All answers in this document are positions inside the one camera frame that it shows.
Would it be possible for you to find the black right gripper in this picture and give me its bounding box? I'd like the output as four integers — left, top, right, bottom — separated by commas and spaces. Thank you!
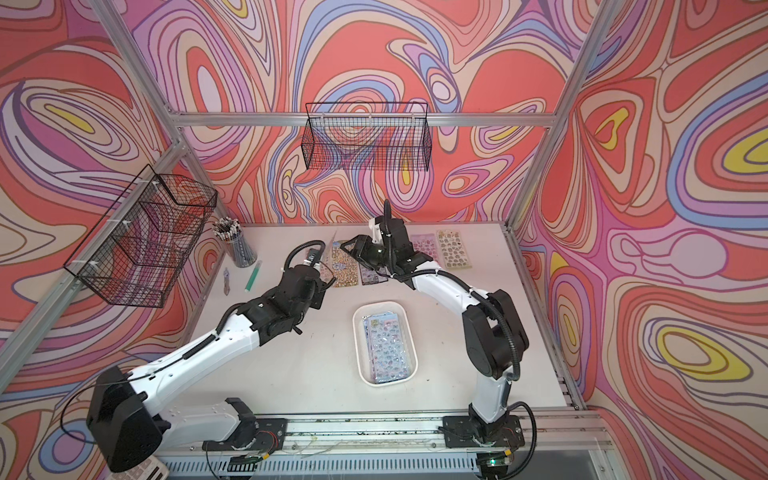
340, 234, 397, 271

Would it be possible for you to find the dark bonbon drop sticker sheet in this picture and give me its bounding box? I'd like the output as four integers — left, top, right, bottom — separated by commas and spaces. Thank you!
359, 265, 388, 286

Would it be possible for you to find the purple pink sticker sheet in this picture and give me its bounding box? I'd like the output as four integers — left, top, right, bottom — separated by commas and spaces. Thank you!
411, 233, 440, 262

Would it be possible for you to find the green panda sticker sheet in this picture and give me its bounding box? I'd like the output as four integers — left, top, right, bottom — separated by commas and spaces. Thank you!
331, 241, 359, 288

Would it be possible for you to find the green beige sticker sheet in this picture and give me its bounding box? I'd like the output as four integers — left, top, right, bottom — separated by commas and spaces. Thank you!
437, 230, 471, 270

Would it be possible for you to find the white plastic storage box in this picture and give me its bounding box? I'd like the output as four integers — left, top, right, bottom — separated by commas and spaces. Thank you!
352, 301, 418, 388

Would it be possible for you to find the light blue sticker sheet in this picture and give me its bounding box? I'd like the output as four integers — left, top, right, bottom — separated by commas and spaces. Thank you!
363, 311, 411, 385

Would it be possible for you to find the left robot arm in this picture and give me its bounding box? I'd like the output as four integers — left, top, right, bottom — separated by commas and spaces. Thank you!
85, 240, 330, 473

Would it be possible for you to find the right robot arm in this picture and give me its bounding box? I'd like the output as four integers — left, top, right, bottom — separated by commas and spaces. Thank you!
340, 202, 532, 467

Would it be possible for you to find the green marker pen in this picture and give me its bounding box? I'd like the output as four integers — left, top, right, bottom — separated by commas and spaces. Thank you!
245, 260, 262, 292

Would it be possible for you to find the blue grey pen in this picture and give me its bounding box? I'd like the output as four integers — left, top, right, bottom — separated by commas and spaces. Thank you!
223, 267, 231, 296

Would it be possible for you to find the mesh pen cup with pens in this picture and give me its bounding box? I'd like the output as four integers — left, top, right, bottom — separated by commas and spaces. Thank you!
214, 217, 257, 268

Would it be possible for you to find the white keypad device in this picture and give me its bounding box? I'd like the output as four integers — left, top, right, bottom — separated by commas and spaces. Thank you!
107, 456, 170, 480

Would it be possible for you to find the black wire basket back wall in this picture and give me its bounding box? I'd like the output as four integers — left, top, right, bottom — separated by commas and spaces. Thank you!
301, 101, 432, 172

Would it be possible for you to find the black wire basket wall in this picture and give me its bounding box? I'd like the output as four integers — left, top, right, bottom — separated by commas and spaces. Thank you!
301, 101, 432, 172
63, 166, 218, 308

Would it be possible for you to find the black wire basket left wall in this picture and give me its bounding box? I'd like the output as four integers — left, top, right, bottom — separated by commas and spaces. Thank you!
63, 166, 218, 308

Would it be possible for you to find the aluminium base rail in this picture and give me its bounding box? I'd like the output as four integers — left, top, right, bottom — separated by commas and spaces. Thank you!
155, 409, 629, 479

